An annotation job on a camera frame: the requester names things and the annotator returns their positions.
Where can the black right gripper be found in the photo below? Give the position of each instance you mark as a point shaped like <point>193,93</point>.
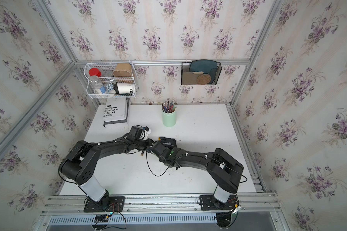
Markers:
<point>158,147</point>

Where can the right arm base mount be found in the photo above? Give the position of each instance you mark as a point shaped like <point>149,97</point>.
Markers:
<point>208,202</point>

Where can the black mesh wall organizer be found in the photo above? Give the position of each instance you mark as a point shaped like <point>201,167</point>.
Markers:
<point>190,78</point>

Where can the brown cardboard box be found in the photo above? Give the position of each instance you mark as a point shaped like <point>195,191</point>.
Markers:
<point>123,70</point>

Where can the black square alarm clock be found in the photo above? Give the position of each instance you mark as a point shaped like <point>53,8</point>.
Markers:
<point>168,141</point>

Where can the white book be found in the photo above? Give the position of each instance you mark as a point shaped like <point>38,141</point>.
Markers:
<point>115,109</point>

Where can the coloured pencils bundle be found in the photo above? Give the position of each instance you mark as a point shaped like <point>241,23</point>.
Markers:
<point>168,106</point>

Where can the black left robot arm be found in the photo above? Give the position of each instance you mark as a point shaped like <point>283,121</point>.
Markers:
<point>79,165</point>

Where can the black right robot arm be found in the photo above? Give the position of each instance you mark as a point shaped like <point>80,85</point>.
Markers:
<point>225,170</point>

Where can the teal folder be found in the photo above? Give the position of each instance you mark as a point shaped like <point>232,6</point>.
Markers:
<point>206,66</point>

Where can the clear plastic bottle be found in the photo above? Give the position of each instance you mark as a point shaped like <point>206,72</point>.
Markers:
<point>97,85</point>

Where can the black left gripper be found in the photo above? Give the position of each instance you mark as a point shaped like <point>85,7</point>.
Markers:
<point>150,143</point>

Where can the round cork coaster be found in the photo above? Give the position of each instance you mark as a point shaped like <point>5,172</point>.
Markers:
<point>204,79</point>

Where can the green pencil cup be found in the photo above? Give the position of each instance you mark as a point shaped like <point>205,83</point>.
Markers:
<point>169,119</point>

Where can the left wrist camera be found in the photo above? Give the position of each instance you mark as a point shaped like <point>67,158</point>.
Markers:
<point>145,133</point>

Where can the grey book underneath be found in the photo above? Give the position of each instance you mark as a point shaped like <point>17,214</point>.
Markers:
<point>118,122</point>

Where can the red lidded jar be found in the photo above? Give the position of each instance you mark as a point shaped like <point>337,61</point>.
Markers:
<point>94,72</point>

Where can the white wire basket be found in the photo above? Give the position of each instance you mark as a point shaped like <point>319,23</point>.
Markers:
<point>109,80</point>

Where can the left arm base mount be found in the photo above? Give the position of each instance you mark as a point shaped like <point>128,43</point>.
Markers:
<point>107,203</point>

